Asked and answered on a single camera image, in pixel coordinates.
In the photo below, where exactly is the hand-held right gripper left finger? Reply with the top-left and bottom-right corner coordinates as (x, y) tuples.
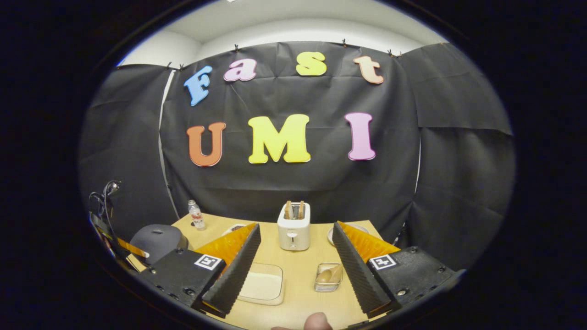
(140, 223), (262, 319)

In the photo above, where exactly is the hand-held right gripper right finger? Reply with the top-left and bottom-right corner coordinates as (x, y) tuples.
(332, 221), (459, 319)

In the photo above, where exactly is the dark grey rice cooker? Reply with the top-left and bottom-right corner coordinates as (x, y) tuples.
(130, 224), (188, 265)

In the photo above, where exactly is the metal wire chopstick holder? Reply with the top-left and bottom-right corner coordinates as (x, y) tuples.
(315, 263), (343, 292)

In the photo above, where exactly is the white round plate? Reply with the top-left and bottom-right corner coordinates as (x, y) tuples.
(327, 223), (370, 246)

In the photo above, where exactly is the small clear water bottle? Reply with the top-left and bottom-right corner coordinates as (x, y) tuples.
(188, 200), (206, 231)

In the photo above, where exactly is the white toaster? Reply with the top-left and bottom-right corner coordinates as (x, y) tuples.
(277, 202), (311, 251)

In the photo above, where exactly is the black backdrop cloth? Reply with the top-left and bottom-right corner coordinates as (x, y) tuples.
(78, 41), (516, 271)

